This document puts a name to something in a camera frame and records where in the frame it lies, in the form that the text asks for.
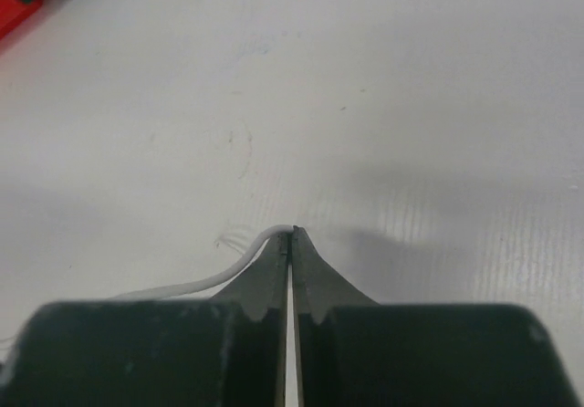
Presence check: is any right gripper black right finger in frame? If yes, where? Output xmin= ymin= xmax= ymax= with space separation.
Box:
xmin=290 ymin=227 xmax=579 ymax=406

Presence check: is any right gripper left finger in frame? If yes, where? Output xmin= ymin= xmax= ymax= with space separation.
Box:
xmin=1 ymin=228 xmax=292 ymax=406

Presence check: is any red plastic bin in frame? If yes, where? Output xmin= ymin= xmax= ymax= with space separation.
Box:
xmin=0 ymin=0 xmax=44 ymax=39

